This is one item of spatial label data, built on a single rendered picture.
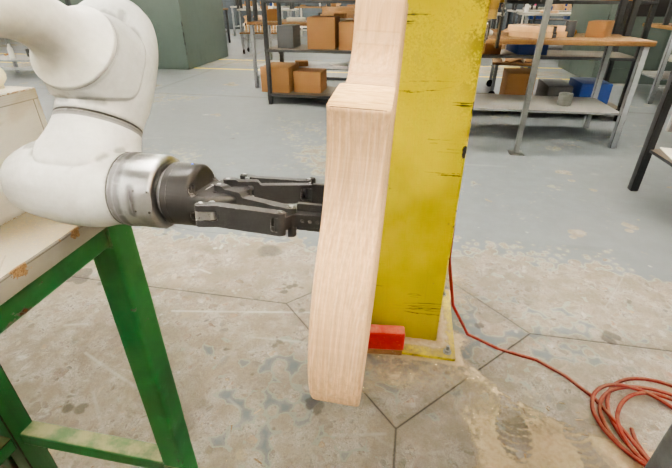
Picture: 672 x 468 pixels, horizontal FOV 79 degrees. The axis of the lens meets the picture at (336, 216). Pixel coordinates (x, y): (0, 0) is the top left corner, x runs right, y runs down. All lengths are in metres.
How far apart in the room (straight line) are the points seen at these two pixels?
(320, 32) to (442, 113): 4.05
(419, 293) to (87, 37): 1.31
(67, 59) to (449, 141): 1.01
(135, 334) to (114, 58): 0.53
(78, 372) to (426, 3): 1.70
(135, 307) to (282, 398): 0.82
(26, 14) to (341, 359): 0.42
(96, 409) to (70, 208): 1.23
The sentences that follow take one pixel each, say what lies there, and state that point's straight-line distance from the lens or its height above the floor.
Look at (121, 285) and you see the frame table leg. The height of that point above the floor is 0.77.
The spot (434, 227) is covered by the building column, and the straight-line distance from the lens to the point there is 1.41.
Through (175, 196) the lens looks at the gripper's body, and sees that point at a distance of 0.49.
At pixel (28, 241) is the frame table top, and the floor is 0.93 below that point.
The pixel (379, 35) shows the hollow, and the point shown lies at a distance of 0.40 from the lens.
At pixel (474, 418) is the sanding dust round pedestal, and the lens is 1.56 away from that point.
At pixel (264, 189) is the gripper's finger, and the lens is 0.50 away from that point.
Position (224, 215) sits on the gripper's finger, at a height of 1.03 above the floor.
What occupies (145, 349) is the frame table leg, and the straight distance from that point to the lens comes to 0.92.
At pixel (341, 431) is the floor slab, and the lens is 1.47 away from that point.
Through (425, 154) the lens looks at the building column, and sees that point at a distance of 1.30.
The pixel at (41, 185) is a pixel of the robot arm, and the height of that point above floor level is 1.04.
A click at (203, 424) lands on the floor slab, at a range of 1.55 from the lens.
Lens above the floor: 1.23
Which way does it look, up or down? 28 degrees down
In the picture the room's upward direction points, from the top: straight up
